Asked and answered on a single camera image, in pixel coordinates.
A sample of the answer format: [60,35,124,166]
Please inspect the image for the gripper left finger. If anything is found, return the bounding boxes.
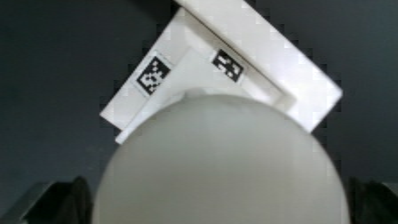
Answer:
[0,175,96,224]

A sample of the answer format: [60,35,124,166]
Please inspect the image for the white lamp base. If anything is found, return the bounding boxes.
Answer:
[101,0,343,142]

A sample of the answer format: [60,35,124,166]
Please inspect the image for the white lamp bulb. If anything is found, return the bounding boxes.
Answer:
[92,95,350,224]

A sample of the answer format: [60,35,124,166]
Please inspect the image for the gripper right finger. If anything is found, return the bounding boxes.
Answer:
[346,178,398,224]

